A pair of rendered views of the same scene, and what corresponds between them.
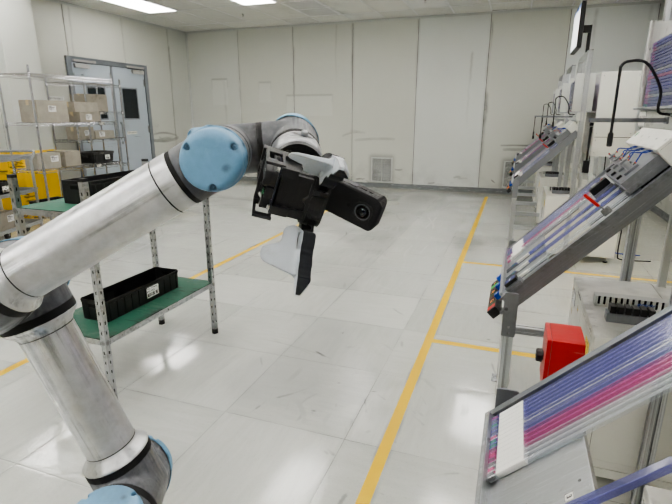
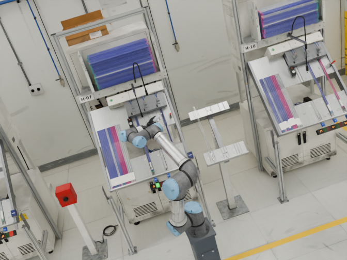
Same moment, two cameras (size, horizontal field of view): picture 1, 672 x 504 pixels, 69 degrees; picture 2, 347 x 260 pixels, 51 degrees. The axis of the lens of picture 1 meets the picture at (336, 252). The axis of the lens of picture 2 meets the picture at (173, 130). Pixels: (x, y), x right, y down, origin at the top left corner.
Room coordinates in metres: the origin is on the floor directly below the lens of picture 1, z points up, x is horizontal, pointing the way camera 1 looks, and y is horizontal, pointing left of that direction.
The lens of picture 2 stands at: (1.35, 2.07, 2.40)
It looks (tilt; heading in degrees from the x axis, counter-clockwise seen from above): 29 degrees down; 246
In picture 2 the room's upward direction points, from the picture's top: 16 degrees counter-clockwise
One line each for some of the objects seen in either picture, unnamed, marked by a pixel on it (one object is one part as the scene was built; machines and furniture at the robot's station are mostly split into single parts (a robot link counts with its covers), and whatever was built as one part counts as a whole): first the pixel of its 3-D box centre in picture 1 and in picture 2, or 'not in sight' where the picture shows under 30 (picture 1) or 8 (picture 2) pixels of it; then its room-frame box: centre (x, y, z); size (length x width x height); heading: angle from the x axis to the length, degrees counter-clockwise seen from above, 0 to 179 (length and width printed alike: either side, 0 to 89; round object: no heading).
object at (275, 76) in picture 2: not in sight; (294, 108); (-0.91, -0.16, 0.65); 1.01 x 0.73 x 1.29; 70
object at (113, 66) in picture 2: not in sight; (122, 63); (0.39, -0.69, 1.52); 0.51 x 0.13 x 0.27; 160
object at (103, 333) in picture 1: (131, 267); not in sight; (2.57, 1.13, 0.55); 0.91 x 0.46 x 1.10; 160
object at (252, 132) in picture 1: (226, 150); (139, 139); (0.74, 0.16, 1.31); 0.11 x 0.11 x 0.08; 6
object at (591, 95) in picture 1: (583, 158); not in sight; (4.83, -2.42, 0.95); 1.36 x 0.82 x 1.90; 70
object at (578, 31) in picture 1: (583, 30); not in sight; (4.88, -2.28, 2.10); 0.58 x 0.14 x 0.41; 160
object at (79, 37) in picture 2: not in sight; (96, 25); (0.39, -1.01, 1.82); 0.68 x 0.30 x 0.20; 160
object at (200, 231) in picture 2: not in sight; (197, 224); (0.60, 0.35, 0.60); 0.15 x 0.15 x 0.10
